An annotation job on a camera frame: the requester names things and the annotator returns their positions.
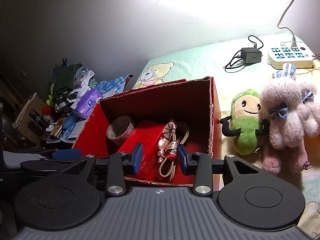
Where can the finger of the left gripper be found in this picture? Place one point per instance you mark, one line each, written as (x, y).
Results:
(69, 154)

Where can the small red gift box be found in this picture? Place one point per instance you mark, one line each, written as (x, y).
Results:
(148, 134)

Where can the patterned silk scarf bundle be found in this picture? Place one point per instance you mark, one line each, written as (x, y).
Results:
(173, 134)

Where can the purple toy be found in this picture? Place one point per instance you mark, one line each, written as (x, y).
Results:
(87, 102)

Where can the cartoon bear table cloth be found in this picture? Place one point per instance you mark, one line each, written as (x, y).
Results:
(210, 60)

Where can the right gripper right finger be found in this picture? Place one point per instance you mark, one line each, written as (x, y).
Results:
(197, 164)

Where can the printed packing tape roll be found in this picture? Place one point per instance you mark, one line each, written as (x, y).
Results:
(120, 129)

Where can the green avocado plush toy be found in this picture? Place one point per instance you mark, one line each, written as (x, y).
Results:
(247, 124)

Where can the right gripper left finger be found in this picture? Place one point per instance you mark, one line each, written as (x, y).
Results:
(119, 165)

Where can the black power adapter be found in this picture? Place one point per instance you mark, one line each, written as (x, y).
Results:
(250, 55)

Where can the white power strip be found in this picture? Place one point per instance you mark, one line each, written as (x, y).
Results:
(301, 57)

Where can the pink plush rabbit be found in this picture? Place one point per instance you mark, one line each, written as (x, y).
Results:
(294, 112)

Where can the red cardboard box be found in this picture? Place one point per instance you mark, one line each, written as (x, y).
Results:
(190, 109)

